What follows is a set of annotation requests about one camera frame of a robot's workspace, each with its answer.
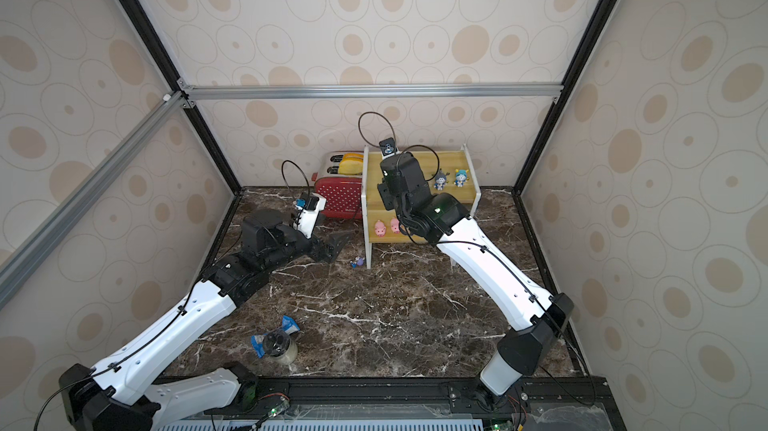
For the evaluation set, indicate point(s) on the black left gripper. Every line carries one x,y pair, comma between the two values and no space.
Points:
331,250

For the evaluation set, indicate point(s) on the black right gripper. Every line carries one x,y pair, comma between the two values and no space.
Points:
395,167

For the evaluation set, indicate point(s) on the Doraemon figure grey costume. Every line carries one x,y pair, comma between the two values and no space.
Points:
440,180

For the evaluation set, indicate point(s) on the Doraemon figure purple pink hat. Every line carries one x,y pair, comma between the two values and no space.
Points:
358,262

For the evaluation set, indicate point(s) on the Doraemon figure teal ball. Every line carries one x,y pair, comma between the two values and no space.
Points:
461,177

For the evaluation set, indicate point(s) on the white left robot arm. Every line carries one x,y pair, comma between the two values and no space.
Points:
119,392

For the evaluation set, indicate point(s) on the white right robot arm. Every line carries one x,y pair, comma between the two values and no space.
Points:
537,318

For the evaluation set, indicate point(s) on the white metal wooden shelf rack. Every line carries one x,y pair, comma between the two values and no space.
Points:
431,221

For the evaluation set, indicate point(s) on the red polka dot toaster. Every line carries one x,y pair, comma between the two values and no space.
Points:
342,192

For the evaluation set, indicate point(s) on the blue plastic wrapper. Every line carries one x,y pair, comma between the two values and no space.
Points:
288,324

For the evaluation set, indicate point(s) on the clear tape roll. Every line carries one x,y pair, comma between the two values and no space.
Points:
280,346

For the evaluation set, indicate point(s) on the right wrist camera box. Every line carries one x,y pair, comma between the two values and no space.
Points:
388,147

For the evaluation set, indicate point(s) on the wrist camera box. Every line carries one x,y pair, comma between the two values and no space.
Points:
388,147
308,209

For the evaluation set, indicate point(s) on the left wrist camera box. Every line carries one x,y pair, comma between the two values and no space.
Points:
308,209

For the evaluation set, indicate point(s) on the silver aluminium rail back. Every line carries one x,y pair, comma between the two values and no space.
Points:
374,91

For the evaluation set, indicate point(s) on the silver aluminium rail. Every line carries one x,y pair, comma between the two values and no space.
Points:
23,262
374,91

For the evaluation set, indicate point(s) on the silver aluminium rail left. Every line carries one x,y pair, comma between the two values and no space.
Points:
23,262

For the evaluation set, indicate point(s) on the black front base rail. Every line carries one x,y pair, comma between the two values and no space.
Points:
303,403

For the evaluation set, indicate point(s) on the black corner frame post left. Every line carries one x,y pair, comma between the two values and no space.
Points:
161,58

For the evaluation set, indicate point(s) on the black corner frame post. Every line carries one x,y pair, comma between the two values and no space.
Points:
587,44
161,58

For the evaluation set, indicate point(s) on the black corner frame post right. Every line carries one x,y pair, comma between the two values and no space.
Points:
587,44

